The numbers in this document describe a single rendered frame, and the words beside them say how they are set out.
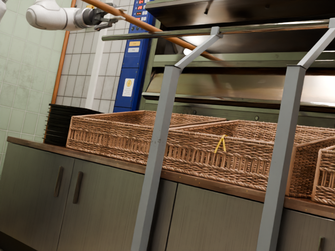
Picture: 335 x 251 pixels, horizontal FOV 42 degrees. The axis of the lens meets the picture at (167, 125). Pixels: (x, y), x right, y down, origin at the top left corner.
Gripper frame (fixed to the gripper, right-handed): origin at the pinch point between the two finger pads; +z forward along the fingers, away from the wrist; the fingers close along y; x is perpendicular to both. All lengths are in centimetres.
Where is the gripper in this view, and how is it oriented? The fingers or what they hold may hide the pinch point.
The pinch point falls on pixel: (118, 14)
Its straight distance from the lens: 196.0
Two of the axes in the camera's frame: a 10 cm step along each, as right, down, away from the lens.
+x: -6.6, -1.7, -7.3
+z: 7.3, 0.9, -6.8
